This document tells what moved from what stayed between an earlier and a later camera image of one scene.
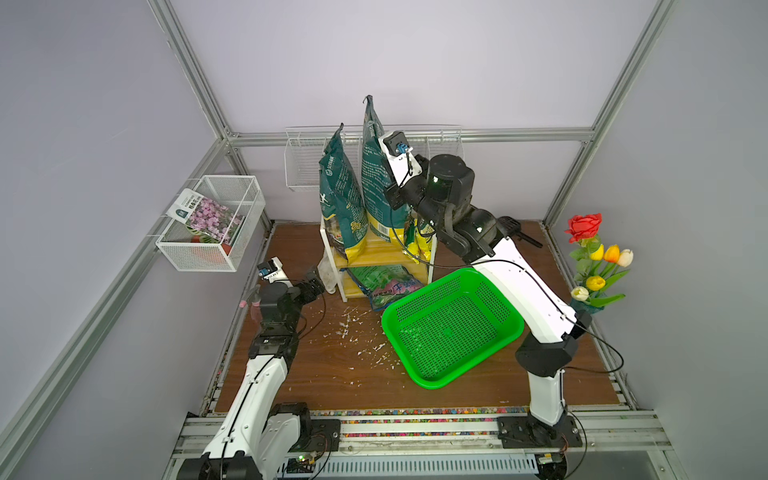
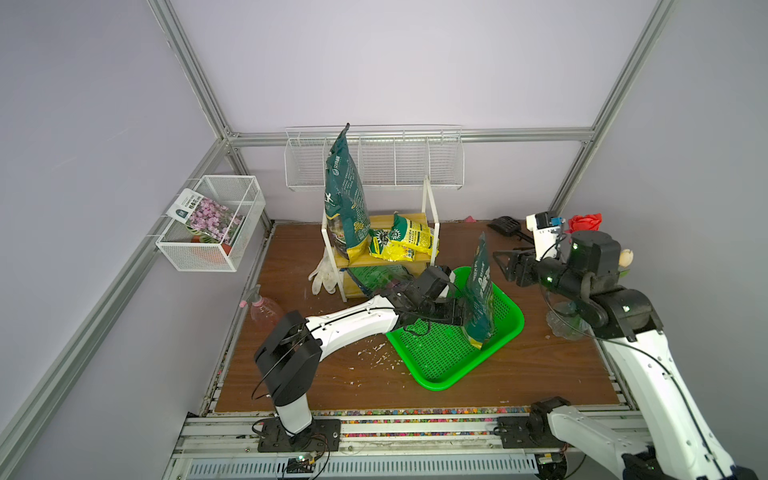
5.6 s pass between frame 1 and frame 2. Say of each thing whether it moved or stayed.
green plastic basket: stayed
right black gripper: moved
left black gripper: moved
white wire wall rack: stayed
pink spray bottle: stayed
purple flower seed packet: stayed
